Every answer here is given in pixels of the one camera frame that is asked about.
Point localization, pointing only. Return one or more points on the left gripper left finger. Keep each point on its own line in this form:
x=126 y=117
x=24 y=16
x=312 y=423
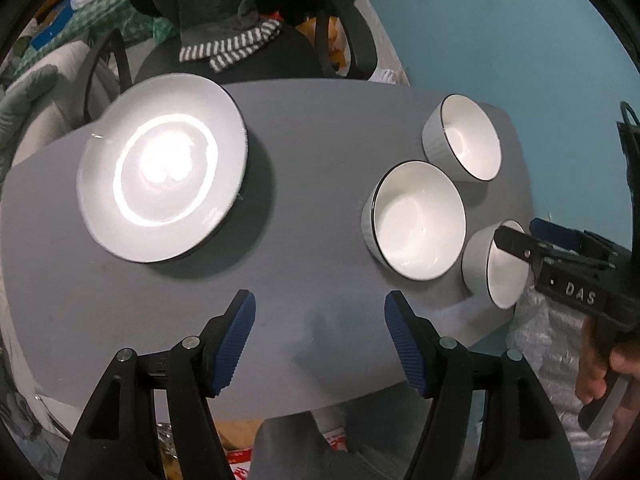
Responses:
x=116 y=436

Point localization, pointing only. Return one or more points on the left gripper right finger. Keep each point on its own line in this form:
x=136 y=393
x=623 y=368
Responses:
x=522 y=438

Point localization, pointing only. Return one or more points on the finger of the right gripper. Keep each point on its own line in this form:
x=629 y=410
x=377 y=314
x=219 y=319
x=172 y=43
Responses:
x=526 y=248
x=581 y=242

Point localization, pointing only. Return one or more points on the white ribbed bowl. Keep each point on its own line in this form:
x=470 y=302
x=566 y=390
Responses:
x=492 y=273
x=460 y=139
x=414 y=221

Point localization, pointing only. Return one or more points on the large white plate back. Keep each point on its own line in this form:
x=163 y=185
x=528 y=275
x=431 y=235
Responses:
x=162 y=168

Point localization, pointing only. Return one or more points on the right human hand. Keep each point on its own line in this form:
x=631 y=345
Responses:
x=590 y=382

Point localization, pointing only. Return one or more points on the white cloth on floor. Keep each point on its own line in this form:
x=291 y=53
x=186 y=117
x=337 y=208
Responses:
x=389 y=76

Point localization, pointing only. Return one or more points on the black office chair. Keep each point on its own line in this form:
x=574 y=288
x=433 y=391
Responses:
x=290 y=55

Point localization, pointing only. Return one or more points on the bed with white sheet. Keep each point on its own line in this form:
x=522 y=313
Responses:
x=51 y=116

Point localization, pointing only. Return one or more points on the striped grey white garment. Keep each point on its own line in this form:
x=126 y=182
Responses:
x=223 y=46

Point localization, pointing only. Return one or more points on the green checkered blanket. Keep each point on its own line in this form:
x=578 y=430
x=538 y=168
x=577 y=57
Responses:
x=95 y=20

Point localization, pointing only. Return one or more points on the blue box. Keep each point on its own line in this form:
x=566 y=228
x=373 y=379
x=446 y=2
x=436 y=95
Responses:
x=53 y=25

